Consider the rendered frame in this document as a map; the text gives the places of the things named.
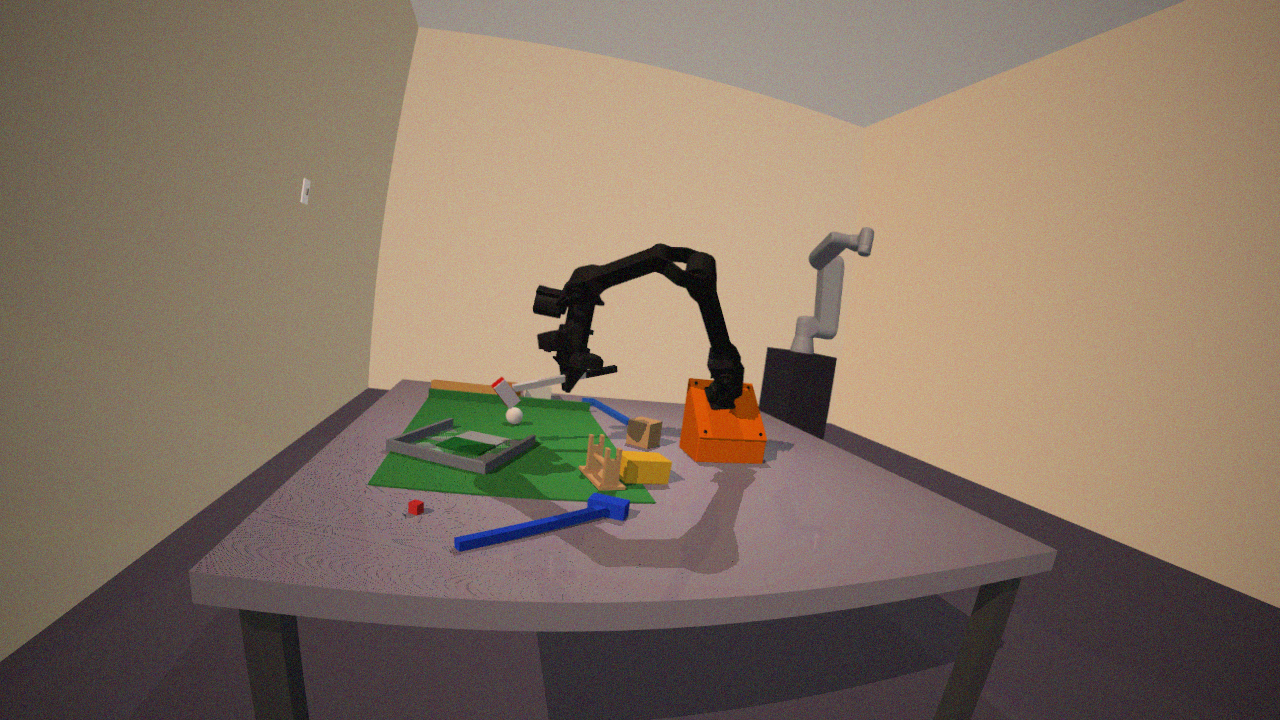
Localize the brown wooden mallet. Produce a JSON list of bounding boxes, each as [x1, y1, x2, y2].
[[431, 380, 497, 395]]

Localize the green putting mat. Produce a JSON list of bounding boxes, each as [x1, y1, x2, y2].
[[369, 397, 657, 503]]

